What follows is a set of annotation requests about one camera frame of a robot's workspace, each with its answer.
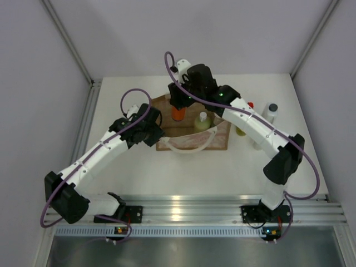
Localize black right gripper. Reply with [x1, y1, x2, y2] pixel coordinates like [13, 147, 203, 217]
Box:
[168, 74, 204, 111]

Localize burlap canvas tote bag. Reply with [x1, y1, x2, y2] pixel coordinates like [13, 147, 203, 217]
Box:
[152, 95, 231, 154]

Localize orange bottle with blue cap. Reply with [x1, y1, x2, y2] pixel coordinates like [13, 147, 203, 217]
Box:
[171, 106, 186, 121]

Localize light green lotion bottle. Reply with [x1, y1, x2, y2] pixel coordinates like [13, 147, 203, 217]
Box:
[194, 112, 211, 133]

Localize yellow bottle with red cap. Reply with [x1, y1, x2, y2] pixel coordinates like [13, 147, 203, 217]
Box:
[235, 101, 254, 137]

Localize white bottle with grey cap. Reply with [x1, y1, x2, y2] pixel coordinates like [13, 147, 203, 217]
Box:
[262, 102, 278, 124]

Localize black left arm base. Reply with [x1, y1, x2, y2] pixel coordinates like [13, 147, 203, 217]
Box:
[93, 205, 144, 224]

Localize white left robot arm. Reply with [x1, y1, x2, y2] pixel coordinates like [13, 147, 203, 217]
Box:
[44, 103, 164, 224]

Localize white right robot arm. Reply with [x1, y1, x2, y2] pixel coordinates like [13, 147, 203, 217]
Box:
[166, 60, 305, 221]

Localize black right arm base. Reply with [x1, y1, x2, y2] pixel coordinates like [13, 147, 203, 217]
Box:
[240, 205, 291, 224]

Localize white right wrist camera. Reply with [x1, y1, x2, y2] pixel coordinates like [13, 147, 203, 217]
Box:
[170, 59, 191, 83]

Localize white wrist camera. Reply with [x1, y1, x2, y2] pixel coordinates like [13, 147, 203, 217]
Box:
[170, 59, 191, 83]
[125, 104, 139, 120]

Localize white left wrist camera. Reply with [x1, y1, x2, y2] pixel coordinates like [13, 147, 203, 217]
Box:
[125, 104, 139, 120]

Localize aluminium mounting rail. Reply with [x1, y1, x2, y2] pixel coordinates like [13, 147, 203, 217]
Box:
[44, 196, 350, 240]

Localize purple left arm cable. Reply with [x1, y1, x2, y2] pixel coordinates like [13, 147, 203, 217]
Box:
[39, 87, 152, 228]

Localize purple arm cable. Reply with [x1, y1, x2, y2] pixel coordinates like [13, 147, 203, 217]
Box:
[164, 51, 321, 201]
[39, 87, 152, 228]

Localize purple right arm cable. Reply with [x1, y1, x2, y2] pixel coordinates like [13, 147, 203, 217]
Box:
[164, 51, 321, 201]

